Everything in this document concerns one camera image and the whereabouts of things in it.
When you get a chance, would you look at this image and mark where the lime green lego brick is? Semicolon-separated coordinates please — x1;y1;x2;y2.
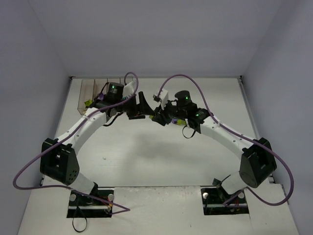
177;119;186;125

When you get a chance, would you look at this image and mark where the green printed lego brick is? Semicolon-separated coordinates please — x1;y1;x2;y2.
84;99;93;108

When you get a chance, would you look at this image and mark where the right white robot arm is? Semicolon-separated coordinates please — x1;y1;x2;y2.
153;89;277;194

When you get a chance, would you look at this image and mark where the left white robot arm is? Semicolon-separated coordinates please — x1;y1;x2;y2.
40;81;154;196

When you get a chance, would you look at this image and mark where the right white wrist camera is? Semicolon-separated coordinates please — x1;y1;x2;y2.
153;88;169;112

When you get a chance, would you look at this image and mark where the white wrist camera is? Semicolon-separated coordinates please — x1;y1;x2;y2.
153;88;169;112
123;80;136;98

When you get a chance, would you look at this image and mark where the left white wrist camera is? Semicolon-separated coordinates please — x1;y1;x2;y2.
123;80;136;98

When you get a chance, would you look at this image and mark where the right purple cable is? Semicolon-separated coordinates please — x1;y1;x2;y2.
157;73;293;207

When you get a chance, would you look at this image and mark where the purple cable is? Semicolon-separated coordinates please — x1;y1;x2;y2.
157;73;293;207
12;71;139;215

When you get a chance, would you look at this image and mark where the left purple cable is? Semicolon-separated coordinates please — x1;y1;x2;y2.
12;71;139;215

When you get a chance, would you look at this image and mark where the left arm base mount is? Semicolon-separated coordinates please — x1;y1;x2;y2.
67;190;113;218

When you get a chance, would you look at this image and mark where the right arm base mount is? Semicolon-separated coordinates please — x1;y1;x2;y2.
201;179;249;216

